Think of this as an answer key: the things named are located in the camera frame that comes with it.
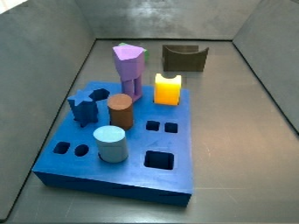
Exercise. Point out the black curved cradle stand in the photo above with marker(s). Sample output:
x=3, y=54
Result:
x=184, y=58

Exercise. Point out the brown cylinder peg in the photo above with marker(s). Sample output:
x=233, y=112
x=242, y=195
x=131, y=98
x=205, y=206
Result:
x=121, y=109

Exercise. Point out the dark blue star peg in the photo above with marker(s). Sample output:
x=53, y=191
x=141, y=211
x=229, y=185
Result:
x=83, y=107

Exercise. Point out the blue foam shape board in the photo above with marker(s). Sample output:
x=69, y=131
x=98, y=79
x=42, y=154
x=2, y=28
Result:
x=157, y=172

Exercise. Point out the yellow notched block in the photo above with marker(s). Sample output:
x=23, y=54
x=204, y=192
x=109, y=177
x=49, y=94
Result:
x=168, y=89

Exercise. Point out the light blue cylinder peg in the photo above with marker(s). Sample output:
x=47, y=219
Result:
x=111, y=141

